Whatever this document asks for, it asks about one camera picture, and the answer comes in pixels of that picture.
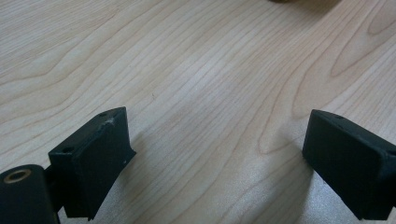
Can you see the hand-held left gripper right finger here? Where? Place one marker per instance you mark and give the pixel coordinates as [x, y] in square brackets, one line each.
[348, 158]

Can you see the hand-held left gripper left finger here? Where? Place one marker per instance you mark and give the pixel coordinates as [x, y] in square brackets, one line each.
[90, 161]

